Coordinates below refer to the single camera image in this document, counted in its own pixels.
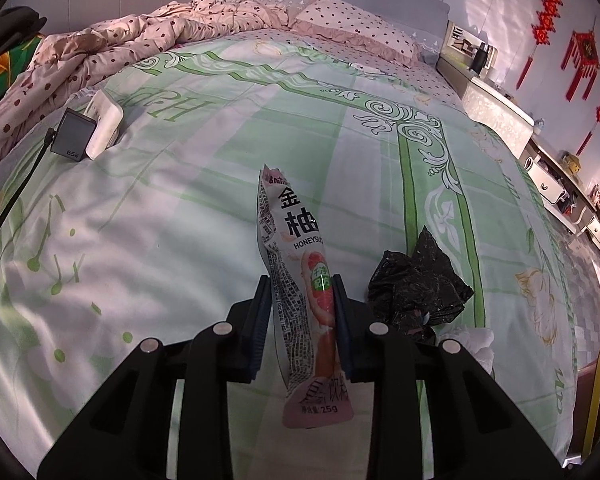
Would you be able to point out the white box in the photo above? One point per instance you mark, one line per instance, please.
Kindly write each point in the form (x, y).
(105, 120)

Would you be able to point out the pink polka dot quilt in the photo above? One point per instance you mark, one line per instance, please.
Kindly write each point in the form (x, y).
(105, 40)

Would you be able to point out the pointed black plastic bag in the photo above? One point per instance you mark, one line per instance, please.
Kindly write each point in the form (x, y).
(415, 285)

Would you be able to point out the black cloth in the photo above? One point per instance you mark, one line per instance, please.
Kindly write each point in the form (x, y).
(5, 30)

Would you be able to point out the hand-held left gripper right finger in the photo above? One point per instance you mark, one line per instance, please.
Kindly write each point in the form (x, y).
(341, 332)

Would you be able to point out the white drawer cabinet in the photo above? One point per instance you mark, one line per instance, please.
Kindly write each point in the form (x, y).
(570, 195)

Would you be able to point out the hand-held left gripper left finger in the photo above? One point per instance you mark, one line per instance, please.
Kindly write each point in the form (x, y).
(260, 332)

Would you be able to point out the white crumpled tissue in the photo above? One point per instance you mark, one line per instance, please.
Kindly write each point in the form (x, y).
(475, 347)

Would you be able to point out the black bottle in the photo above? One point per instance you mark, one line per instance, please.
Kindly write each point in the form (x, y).
(481, 57)

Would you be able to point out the green floral bedsheet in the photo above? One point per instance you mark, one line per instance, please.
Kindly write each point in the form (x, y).
(180, 210)

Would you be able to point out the red square knot decoration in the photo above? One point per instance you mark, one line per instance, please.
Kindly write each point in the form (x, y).
(582, 52)

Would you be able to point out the pink snack wrapper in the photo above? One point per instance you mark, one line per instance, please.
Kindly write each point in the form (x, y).
(292, 240)

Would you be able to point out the grey charger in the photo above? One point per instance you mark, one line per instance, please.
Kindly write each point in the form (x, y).
(72, 135)

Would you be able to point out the white nightstand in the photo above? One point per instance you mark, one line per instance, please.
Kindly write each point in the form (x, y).
(495, 105)

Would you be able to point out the polka dot pillow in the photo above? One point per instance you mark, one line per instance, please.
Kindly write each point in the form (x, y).
(360, 25)

